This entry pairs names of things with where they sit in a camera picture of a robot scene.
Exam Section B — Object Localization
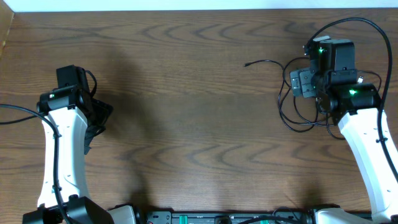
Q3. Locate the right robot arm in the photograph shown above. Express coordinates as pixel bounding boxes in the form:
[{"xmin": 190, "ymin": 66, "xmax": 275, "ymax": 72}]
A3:
[{"xmin": 290, "ymin": 36, "xmax": 397, "ymax": 223}]

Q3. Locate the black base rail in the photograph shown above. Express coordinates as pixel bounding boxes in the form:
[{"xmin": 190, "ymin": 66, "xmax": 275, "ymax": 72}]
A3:
[{"xmin": 108, "ymin": 203, "xmax": 374, "ymax": 224}]

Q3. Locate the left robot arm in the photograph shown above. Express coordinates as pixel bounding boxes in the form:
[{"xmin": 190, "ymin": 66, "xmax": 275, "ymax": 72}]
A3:
[{"xmin": 22, "ymin": 65, "xmax": 113, "ymax": 223}]

